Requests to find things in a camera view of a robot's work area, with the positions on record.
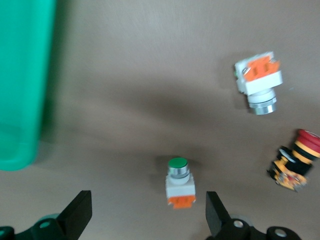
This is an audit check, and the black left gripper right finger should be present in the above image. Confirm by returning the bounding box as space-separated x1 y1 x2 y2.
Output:
205 191 255 240

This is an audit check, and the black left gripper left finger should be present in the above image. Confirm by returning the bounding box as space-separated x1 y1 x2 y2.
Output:
27 190 93 240

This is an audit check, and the red emergency stop button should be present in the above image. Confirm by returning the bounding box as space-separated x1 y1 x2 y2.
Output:
266 128 320 193

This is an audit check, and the green plastic tray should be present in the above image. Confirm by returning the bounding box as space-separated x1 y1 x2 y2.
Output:
0 0 58 172

